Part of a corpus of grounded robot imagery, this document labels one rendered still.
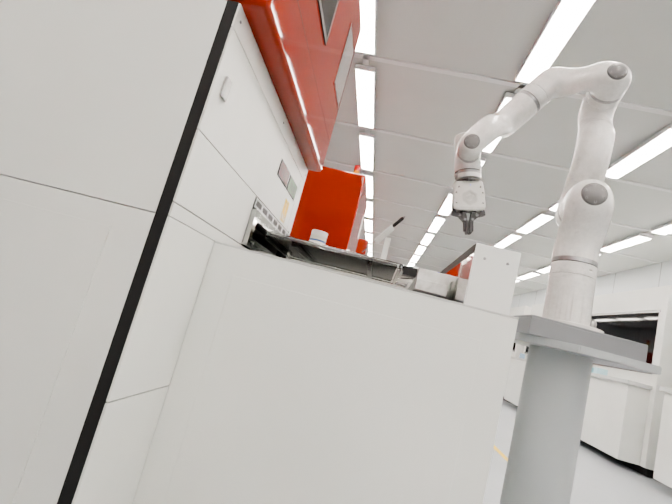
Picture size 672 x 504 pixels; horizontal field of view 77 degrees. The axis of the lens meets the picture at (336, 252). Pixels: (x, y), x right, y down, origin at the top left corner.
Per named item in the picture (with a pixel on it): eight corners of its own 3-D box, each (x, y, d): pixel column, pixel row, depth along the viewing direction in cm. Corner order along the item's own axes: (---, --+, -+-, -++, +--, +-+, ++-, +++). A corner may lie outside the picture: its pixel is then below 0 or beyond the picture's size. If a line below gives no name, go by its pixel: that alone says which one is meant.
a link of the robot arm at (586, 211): (590, 274, 127) (600, 200, 131) (612, 259, 109) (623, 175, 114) (546, 266, 130) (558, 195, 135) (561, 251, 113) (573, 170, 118)
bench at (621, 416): (617, 469, 430) (646, 279, 460) (545, 428, 606) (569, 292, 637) (732, 502, 417) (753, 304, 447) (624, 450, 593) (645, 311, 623)
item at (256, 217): (240, 243, 105) (251, 207, 106) (278, 268, 148) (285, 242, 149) (247, 245, 105) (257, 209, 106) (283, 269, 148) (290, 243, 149)
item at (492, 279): (463, 306, 87) (477, 242, 89) (428, 314, 141) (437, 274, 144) (509, 318, 86) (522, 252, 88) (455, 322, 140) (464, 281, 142)
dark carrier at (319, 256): (268, 235, 111) (269, 232, 111) (292, 256, 145) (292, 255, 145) (397, 266, 107) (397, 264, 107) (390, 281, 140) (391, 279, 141)
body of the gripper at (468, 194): (454, 175, 135) (454, 208, 133) (486, 175, 134) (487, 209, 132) (449, 182, 142) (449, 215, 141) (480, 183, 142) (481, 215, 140)
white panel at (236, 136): (155, 212, 69) (227, 0, 75) (271, 274, 149) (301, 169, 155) (172, 216, 68) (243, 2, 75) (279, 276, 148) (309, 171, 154)
